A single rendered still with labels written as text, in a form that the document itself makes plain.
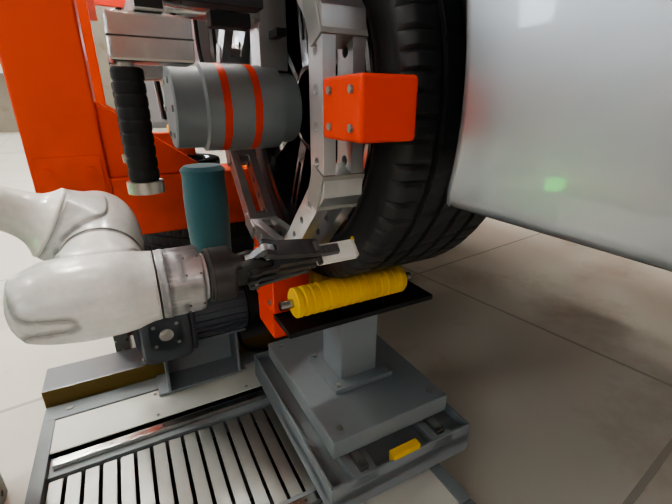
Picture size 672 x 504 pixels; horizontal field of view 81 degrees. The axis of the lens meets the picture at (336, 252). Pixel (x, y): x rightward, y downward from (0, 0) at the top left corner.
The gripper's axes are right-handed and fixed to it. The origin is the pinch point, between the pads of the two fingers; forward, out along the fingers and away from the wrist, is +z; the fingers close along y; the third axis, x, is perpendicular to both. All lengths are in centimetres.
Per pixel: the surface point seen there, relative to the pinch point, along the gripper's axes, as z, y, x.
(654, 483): 73, -26, -64
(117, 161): -29, -41, 52
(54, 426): -54, -77, -3
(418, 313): 76, -91, 1
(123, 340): -37, -87, 18
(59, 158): -41, -38, 52
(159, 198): -21, -47, 44
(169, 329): -24, -52, 9
